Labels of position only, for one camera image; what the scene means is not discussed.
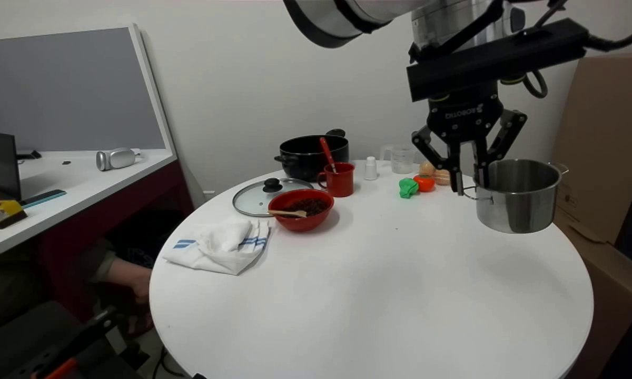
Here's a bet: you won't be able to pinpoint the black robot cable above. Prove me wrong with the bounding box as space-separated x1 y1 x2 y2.
502 0 632 102

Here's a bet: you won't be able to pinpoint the orange toy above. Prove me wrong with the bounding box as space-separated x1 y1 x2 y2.
412 174 437 193

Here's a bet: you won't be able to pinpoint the clear measuring cup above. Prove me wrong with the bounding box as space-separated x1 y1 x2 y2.
380 143 418 177

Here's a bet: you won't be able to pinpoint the grey partition panel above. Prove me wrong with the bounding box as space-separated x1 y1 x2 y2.
0 23 176 154

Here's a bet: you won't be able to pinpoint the blue flat strip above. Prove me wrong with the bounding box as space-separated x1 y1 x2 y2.
21 187 70 208

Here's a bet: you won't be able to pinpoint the white top maroon desk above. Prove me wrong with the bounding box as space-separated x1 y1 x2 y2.
0 145 191 324

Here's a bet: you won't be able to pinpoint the red bowl of beans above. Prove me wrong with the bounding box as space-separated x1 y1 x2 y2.
268 187 337 234

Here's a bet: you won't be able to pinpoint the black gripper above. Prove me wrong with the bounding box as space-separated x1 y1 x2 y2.
409 97 529 197

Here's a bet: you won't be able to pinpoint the white towel with blue stripes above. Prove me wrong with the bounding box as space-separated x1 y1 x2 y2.
162 218 271 279

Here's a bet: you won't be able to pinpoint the flat cardboard box, dark band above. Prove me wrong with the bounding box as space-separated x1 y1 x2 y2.
544 51 632 248

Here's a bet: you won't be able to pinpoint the red plastic spoon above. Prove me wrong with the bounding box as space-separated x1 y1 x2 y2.
317 136 338 174

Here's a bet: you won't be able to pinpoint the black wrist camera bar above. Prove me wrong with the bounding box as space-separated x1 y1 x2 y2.
404 17 589 104

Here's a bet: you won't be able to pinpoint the glass lid with black knob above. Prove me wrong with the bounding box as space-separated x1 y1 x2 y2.
229 174 317 220

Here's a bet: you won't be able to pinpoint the green toy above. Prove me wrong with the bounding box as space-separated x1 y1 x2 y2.
398 177 420 201

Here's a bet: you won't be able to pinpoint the cardboard sheet on floor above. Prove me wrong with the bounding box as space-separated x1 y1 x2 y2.
554 224 632 379

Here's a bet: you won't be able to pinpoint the seated person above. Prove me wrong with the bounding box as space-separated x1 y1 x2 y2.
76 239 153 306

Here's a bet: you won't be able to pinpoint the silver cylindrical object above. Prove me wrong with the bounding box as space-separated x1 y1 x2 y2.
93 145 142 172

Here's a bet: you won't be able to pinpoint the wooden spoon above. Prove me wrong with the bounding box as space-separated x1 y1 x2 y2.
268 207 310 220

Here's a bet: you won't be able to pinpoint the red mug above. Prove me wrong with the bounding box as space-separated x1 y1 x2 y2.
316 163 358 201

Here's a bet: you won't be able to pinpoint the beige toy eggs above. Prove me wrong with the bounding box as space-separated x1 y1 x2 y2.
418 160 452 187

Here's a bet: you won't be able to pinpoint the silver steel pot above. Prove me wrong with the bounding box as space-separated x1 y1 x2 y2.
463 158 568 237

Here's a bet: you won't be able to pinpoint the small clear bottle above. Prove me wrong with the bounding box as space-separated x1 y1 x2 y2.
362 154 380 184

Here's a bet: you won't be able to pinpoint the black cooking pot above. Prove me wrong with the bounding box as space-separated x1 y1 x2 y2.
271 126 352 184

